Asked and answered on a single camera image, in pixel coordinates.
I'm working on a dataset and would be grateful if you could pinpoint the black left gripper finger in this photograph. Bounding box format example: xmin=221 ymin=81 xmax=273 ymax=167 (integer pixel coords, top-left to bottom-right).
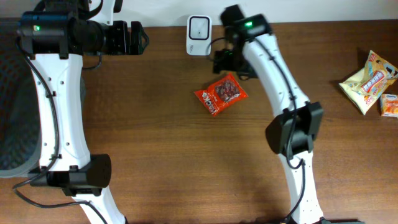
xmin=131 ymin=21 xmax=149 ymax=40
xmin=135 ymin=39 xmax=149 ymax=55

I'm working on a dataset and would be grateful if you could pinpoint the red snack bag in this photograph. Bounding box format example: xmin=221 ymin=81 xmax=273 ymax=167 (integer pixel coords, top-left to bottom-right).
xmin=194 ymin=73 xmax=248 ymax=116

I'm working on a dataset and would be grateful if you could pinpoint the yellow wet wipes pack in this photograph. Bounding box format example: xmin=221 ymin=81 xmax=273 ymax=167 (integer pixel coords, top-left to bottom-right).
xmin=339 ymin=50 xmax=397 ymax=115

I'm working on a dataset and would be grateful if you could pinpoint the small orange snack packet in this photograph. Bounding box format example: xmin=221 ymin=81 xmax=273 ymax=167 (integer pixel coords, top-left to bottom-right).
xmin=380 ymin=94 xmax=398 ymax=118

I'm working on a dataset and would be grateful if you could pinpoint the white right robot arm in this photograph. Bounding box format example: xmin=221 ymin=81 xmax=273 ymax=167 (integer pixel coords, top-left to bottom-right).
xmin=213 ymin=4 xmax=326 ymax=223

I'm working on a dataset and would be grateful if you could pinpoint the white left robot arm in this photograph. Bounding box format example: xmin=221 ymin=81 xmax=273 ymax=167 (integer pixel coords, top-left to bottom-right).
xmin=16 ymin=0 xmax=149 ymax=223

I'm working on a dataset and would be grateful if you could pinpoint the white barcode scanner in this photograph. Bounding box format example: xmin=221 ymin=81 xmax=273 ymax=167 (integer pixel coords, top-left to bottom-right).
xmin=186 ymin=15 xmax=212 ymax=56

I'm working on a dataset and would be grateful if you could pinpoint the grey plastic lattice basket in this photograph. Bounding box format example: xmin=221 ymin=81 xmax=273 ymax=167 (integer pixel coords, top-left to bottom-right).
xmin=1 ymin=15 xmax=90 ymax=178

